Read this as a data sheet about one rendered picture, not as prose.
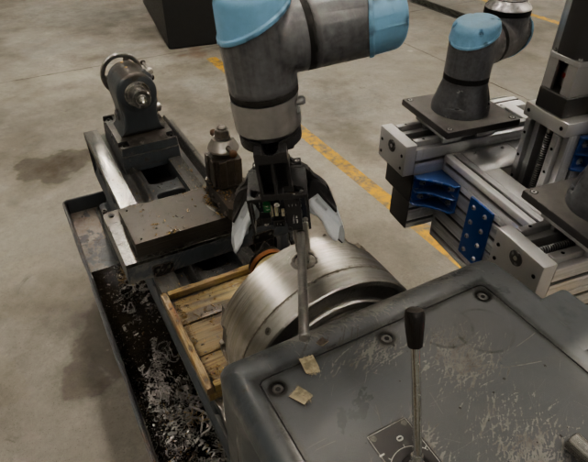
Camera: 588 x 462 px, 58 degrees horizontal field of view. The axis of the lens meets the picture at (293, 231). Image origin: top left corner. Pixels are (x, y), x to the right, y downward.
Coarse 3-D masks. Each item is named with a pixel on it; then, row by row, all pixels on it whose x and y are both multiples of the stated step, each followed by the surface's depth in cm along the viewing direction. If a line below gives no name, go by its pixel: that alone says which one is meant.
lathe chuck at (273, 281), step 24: (312, 240) 86; (264, 264) 83; (288, 264) 82; (336, 264) 81; (360, 264) 82; (240, 288) 84; (264, 288) 81; (288, 288) 79; (240, 312) 82; (264, 312) 79; (240, 336) 81
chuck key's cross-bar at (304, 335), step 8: (304, 232) 76; (304, 240) 75; (304, 248) 74; (304, 256) 72; (304, 264) 70; (304, 272) 68; (304, 280) 66; (304, 288) 64; (304, 296) 63; (304, 304) 61; (304, 312) 60; (304, 320) 59; (304, 328) 57; (304, 336) 57
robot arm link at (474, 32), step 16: (464, 16) 131; (480, 16) 130; (496, 16) 129; (464, 32) 127; (480, 32) 126; (496, 32) 126; (448, 48) 133; (464, 48) 128; (480, 48) 127; (496, 48) 130; (448, 64) 134; (464, 64) 130; (480, 64) 130; (464, 80) 132; (480, 80) 132
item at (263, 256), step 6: (258, 252) 102; (264, 252) 102; (270, 252) 102; (276, 252) 102; (252, 258) 102; (258, 258) 101; (264, 258) 100; (252, 264) 102; (258, 264) 100; (252, 270) 102
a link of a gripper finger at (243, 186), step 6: (246, 180) 67; (240, 186) 68; (246, 186) 67; (240, 192) 67; (246, 192) 67; (234, 198) 69; (240, 198) 68; (246, 198) 68; (234, 204) 69; (240, 204) 69; (234, 210) 70; (234, 216) 70; (234, 222) 71
